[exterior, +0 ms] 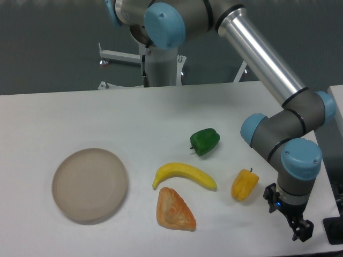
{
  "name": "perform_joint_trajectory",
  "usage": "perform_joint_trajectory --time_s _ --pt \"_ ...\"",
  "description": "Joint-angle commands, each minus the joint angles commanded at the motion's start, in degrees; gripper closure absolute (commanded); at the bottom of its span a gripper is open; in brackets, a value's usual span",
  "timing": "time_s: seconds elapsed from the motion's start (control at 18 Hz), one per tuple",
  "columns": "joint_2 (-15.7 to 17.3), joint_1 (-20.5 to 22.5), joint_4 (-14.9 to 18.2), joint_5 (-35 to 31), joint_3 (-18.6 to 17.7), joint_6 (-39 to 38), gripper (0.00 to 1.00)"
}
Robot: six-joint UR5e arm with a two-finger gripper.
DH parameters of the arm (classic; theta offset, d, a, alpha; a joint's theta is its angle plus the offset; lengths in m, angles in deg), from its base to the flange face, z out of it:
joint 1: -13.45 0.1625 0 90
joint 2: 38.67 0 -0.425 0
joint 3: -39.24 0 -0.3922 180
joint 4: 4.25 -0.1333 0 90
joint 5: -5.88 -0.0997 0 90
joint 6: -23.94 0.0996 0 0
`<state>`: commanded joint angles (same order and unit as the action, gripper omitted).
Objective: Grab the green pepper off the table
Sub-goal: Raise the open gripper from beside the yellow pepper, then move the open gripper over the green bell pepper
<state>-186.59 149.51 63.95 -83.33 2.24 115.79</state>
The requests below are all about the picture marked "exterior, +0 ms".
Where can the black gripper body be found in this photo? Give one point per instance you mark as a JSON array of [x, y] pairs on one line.
[[291, 205]]

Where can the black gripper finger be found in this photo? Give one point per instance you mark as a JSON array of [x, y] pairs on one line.
[[302, 229], [270, 194]]

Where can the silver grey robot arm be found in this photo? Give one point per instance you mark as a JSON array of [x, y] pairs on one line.
[[163, 26]]

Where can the yellow bell pepper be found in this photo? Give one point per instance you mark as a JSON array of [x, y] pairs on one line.
[[243, 184]]

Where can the green bell pepper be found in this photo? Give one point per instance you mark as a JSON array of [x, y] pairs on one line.
[[204, 141]]

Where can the black device at right edge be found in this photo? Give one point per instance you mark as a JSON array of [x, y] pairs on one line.
[[333, 230]]

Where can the yellow banana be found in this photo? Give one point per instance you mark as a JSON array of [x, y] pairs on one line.
[[183, 170]]

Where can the orange triangular pastry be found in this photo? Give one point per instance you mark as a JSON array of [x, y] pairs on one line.
[[172, 212]]

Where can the white box at right edge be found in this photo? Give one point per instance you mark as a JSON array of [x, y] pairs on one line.
[[337, 93]]

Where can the beige round plate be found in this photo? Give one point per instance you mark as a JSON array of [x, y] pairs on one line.
[[90, 185]]

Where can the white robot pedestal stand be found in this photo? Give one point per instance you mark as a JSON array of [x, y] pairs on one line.
[[206, 59]]

